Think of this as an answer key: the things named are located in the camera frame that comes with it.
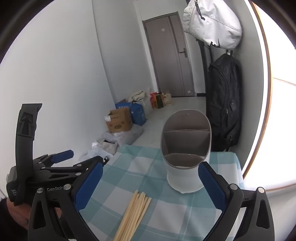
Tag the white hanging bag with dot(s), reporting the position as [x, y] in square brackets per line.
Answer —
[212, 23]

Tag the bundle of wooden chopsticks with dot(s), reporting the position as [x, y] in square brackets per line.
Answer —
[136, 208]

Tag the grey brown door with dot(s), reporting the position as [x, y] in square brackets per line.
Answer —
[166, 58]

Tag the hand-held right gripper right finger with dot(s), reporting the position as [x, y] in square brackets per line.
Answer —
[211, 185]

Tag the translucent plastic bag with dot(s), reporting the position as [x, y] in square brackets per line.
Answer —
[146, 106]

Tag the white grey utensil holder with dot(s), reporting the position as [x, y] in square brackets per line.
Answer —
[185, 178]

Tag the red bag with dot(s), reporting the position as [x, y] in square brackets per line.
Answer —
[153, 99]

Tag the black backpack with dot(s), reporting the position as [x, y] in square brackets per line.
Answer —
[223, 104]

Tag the teal checked tablecloth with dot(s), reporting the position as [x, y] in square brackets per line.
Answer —
[166, 208]

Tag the grey parcel bag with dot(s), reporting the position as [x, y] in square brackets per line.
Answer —
[127, 136]

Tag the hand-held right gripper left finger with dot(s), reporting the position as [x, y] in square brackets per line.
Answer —
[89, 185]

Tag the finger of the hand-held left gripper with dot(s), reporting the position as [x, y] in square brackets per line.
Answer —
[62, 155]
[78, 168]

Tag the beige cloth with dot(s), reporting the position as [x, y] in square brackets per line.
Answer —
[138, 96]

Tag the white parcel bag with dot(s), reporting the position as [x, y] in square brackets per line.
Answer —
[107, 146]

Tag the person's left hand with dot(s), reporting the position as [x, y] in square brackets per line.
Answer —
[18, 212]

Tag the brown cardboard box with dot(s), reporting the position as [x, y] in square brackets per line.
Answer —
[119, 121]

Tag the black yellow bag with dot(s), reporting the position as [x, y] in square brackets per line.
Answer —
[159, 102]

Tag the blue carton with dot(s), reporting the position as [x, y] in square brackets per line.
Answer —
[138, 114]

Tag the tan paper bag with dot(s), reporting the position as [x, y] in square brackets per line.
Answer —
[167, 99]

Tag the person's left forearm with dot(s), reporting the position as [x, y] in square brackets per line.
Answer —
[9, 231]

